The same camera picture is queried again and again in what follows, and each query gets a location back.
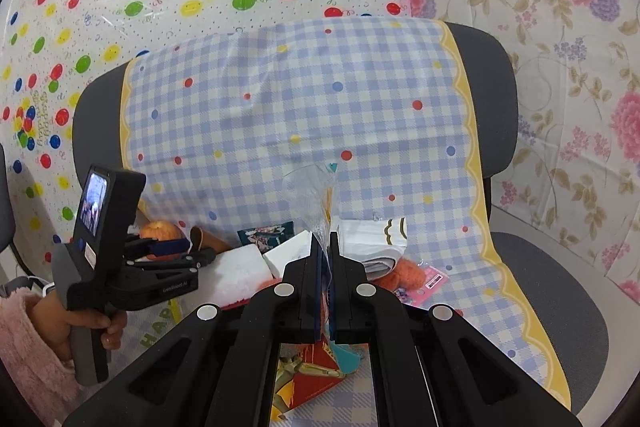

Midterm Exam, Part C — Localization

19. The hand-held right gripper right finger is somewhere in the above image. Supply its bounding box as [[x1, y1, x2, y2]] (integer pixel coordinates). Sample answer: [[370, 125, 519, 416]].
[[330, 231, 585, 427]]

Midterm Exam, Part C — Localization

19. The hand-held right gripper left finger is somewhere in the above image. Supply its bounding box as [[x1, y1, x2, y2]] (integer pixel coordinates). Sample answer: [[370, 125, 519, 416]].
[[62, 231, 331, 427]]

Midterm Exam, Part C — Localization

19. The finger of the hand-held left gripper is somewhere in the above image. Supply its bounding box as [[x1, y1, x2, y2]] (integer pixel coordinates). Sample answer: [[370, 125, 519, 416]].
[[124, 249, 217, 278], [125, 234, 194, 258]]

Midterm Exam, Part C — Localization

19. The orange round fruit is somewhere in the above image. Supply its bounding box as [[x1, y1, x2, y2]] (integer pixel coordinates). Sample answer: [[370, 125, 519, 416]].
[[139, 220, 183, 243]]

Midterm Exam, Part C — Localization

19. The teal snack wrapper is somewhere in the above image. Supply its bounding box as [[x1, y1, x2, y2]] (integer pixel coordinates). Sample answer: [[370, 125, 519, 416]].
[[237, 222, 296, 253]]

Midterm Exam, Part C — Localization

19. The clear plastic bag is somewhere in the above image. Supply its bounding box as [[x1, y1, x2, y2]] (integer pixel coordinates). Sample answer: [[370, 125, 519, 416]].
[[281, 162, 362, 370]]

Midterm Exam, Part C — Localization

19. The clear package pink label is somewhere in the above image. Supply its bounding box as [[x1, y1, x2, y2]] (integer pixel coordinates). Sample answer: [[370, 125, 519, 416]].
[[392, 263, 449, 308]]

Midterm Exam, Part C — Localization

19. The person's left forearm pink sleeve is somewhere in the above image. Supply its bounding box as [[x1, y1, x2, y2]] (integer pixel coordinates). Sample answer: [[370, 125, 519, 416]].
[[0, 287, 83, 408]]

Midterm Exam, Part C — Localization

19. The person's left hand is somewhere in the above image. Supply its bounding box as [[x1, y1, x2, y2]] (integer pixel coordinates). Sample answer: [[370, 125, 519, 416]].
[[32, 292, 127, 360]]

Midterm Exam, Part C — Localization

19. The white foam block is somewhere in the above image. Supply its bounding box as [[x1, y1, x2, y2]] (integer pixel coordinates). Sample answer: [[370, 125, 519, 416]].
[[197, 244, 273, 308]]

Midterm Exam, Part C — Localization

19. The white paper box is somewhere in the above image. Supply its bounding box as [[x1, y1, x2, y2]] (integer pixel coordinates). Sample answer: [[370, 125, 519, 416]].
[[262, 231, 313, 279]]

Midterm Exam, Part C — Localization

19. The white folded plastic bag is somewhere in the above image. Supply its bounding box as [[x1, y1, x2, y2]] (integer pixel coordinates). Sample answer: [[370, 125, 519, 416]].
[[332, 216, 408, 280]]

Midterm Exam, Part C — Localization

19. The orange knitted cloth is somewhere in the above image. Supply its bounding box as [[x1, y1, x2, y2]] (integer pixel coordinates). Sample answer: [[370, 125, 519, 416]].
[[372, 254, 426, 305]]

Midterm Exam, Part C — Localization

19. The red printed paper box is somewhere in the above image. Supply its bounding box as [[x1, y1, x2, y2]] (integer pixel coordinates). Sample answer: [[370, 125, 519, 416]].
[[272, 342, 372, 423]]

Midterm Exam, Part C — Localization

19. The blue checked cloth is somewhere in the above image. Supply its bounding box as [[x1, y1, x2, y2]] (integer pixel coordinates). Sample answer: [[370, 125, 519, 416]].
[[120, 17, 573, 427]]

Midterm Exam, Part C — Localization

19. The black office chair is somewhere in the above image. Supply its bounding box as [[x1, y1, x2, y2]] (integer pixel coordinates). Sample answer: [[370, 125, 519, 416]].
[[71, 21, 611, 418]]

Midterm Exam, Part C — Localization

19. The floral wall sheet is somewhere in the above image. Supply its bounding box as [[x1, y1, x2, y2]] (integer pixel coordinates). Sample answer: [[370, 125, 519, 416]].
[[395, 0, 640, 293]]

